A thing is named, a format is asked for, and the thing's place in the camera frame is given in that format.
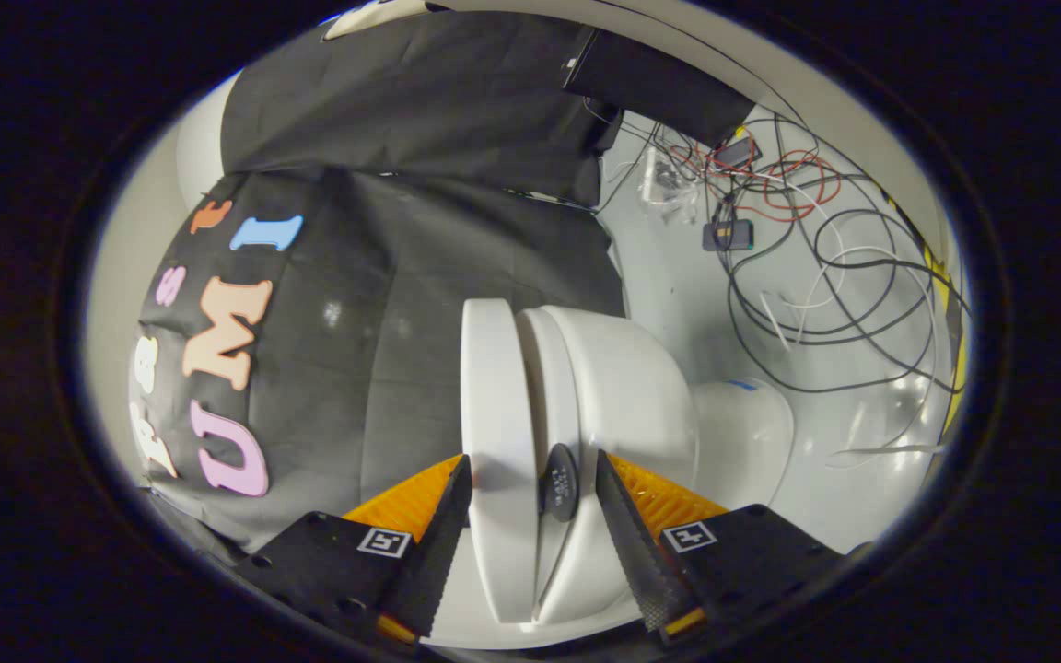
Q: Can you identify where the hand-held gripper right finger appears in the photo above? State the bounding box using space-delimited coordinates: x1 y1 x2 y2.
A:
595 449 849 646

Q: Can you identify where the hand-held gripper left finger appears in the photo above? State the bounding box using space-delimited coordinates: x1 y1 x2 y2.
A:
234 454 474 646

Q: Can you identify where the white toilet lid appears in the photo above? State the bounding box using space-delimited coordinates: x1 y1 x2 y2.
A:
460 297 580 627

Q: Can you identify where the white toilet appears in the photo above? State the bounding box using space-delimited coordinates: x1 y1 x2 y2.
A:
517 304 796 638

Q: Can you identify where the black backdrop cloth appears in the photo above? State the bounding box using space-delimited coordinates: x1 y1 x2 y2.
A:
130 9 628 553

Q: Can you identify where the small dark electronic module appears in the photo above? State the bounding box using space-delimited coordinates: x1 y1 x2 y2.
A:
703 218 755 252
713 135 764 169

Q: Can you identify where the clear plastic bag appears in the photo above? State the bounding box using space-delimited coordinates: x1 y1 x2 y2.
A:
638 145 708 225

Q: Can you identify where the yellow tape strip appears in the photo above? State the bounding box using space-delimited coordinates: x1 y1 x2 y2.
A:
917 235 966 443

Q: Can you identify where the black flat case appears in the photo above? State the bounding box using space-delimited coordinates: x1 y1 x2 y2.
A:
565 28 758 145

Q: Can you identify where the tangle of cables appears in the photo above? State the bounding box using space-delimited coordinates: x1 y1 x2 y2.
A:
586 101 970 461

